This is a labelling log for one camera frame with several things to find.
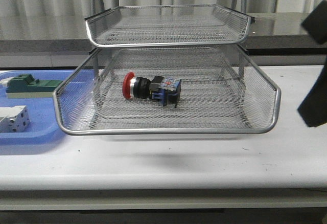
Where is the white terminal block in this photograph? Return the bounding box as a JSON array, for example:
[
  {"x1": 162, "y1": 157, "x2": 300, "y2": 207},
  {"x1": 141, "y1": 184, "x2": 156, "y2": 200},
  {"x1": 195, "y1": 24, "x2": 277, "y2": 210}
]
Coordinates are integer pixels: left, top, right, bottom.
[{"x1": 1, "y1": 105, "x2": 30, "y2": 133}]

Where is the grey stone counter ledge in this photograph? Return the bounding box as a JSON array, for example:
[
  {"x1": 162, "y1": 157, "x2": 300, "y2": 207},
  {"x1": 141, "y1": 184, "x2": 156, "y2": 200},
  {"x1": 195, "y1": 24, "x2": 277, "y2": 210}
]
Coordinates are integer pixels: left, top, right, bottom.
[{"x1": 1, "y1": 12, "x2": 326, "y2": 70}]

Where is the green and beige switch block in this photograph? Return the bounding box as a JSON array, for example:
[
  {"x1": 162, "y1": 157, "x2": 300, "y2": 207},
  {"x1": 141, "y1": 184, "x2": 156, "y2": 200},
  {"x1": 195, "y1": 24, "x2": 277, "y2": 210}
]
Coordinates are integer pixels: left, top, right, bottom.
[{"x1": 6, "y1": 74, "x2": 62, "y2": 99}]

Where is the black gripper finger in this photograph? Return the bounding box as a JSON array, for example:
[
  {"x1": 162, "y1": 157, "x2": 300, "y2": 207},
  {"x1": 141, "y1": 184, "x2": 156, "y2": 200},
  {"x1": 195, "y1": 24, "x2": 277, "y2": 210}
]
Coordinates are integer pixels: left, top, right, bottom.
[
  {"x1": 297, "y1": 62, "x2": 326, "y2": 127},
  {"x1": 301, "y1": 0, "x2": 326, "y2": 44}
]

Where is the red emergency stop button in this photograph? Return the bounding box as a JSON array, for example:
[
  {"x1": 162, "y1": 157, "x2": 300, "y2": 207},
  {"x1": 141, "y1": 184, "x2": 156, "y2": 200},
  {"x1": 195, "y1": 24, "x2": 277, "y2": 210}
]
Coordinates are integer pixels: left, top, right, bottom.
[{"x1": 122, "y1": 72, "x2": 182, "y2": 106}]

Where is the blue plastic tray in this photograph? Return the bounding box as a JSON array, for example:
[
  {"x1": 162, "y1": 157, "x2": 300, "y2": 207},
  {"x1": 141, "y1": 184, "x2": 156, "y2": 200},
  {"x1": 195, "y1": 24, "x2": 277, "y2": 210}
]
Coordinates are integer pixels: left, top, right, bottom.
[{"x1": 0, "y1": 70, "x2": 94, "y2": 146}]

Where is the grey metal rack frame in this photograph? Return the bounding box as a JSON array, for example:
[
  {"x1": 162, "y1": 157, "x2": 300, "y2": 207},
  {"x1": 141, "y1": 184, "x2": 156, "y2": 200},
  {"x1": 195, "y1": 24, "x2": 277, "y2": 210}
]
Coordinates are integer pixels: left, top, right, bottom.
[{"x1": 86, "y1": 4, "x2": 250, "y2": 131}]

